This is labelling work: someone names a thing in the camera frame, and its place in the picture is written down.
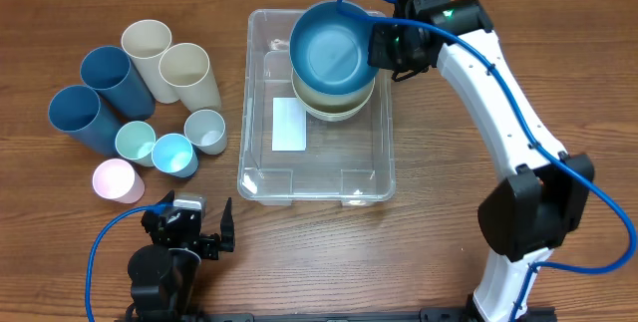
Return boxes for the pink small cup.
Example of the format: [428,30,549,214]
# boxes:
[92,159,146,203]

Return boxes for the dark blue bowl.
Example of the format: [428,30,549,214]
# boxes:
[290,0,378,96]

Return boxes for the cream bowl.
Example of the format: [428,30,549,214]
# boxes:
[292,71,375,115]
[295,91,373,122]

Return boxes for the dark blue tall cup front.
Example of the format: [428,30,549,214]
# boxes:
[48,85,122,157]

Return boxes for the dark blue tall cup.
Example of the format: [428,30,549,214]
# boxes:
[48,85,122,157]
[80,46,156,121]

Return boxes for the cream tall cup front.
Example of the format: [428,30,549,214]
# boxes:
[159,43,222,112]

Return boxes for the cream tall cup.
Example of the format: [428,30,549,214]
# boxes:
[121,19,179,104]
[159,43,222,112]

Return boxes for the dark blue tall cup back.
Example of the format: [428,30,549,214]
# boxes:
[80,46,156,121]

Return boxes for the cream tall cup back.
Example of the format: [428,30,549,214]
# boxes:
[121,19,179,104]

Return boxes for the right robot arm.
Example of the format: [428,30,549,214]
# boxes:
[369,0,594,321]

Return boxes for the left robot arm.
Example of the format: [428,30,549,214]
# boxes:
[126,190,235,321]

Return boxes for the white label in container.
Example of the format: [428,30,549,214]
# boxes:
[271,98,306,152]

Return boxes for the light blue small cup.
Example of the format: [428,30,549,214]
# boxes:
[152,133,198,178]

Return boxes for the mint green small cup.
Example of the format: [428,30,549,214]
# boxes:
[115,121,157,167]

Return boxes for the grey small cup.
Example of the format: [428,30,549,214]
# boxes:
[184,110,227,155]

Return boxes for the left blue cable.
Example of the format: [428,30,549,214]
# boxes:
[84,203,173,322]

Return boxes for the blue cable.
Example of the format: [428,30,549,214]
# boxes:
[335,0,638,322]
[84,203,173,322]

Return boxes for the right blue cable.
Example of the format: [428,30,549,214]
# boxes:
[335,0,638,322]

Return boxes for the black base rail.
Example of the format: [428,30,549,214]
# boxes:
[115,305,558,322]

